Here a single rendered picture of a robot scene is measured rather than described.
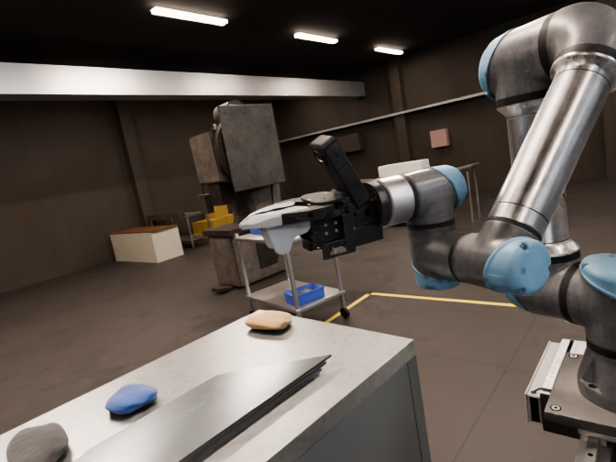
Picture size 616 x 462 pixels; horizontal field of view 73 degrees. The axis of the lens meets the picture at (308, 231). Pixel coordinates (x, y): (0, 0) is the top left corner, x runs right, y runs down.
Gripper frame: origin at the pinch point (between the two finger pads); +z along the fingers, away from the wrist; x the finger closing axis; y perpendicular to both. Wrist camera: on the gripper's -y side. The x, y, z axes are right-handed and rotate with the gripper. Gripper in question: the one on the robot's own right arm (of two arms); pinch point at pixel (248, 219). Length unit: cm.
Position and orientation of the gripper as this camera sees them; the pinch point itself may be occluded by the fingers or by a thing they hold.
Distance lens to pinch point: 55.4
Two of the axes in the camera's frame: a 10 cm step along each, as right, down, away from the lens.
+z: -9.0, 2.3, -3.8
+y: 1.2, 9.5, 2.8
